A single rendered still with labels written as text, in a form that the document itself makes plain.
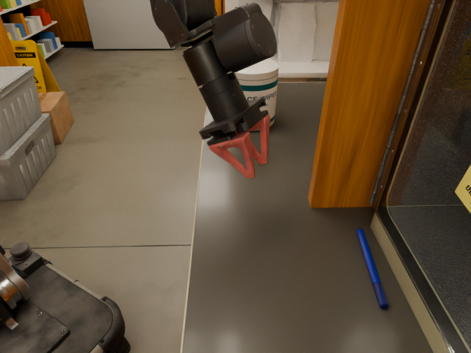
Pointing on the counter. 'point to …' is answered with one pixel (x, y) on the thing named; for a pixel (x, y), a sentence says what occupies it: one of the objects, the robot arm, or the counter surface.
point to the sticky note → (465, 190)
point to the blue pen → (372, 270)
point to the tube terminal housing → (434, 338)
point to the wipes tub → (261, 84)
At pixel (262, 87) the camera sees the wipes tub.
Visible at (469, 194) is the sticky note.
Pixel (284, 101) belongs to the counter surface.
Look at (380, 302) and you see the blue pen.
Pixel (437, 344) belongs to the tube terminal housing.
